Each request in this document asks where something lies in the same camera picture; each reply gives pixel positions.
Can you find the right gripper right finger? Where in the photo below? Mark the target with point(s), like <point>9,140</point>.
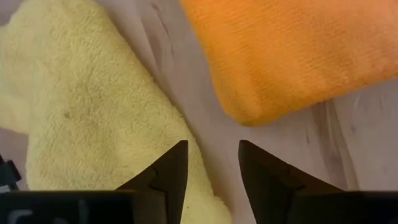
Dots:
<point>264,177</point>

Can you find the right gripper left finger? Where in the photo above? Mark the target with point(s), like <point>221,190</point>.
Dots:
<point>174,174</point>

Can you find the orange microfiber towel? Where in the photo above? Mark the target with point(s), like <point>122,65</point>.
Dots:
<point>295,56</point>

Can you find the yellow microfiber towel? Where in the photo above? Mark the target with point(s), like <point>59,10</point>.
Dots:
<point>93,109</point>

